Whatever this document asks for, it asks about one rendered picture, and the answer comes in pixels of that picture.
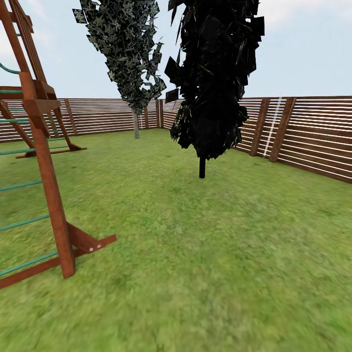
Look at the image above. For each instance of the tree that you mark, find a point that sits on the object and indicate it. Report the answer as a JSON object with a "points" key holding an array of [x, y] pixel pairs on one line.
{"points": [[118, 30], [220, 54]]}

